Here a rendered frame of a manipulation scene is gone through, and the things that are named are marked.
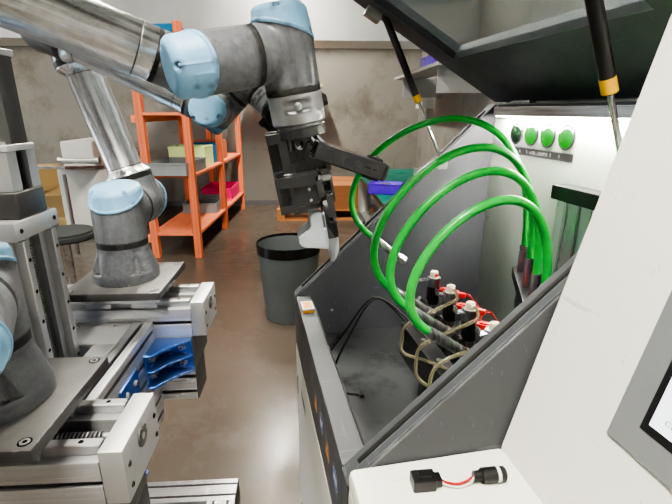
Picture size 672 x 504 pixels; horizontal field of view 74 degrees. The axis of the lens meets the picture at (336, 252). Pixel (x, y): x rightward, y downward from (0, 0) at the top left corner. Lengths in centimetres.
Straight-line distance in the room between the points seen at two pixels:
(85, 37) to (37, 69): 739
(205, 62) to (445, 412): 53
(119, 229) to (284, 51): 67
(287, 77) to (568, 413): 54
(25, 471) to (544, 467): 68
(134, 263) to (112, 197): 16
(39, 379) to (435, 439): 56
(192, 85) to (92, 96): 72
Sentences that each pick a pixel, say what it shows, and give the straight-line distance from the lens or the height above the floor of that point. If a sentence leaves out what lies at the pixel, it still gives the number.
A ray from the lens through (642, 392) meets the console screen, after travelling 55.
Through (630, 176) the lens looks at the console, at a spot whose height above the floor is 136.
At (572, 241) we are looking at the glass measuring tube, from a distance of 101.
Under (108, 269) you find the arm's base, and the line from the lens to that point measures 116.
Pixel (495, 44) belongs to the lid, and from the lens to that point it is 106.
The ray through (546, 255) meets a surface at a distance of 75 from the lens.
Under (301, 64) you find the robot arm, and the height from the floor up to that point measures 149.
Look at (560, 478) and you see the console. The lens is 64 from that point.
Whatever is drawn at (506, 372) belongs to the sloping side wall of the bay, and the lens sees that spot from 66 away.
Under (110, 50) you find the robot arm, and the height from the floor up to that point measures 151.
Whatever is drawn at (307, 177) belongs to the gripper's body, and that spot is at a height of 134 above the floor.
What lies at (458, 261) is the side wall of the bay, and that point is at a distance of 133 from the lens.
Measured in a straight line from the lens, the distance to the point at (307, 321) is 109.
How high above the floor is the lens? 143
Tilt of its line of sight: 18 degrees down
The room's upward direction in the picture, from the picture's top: straight up
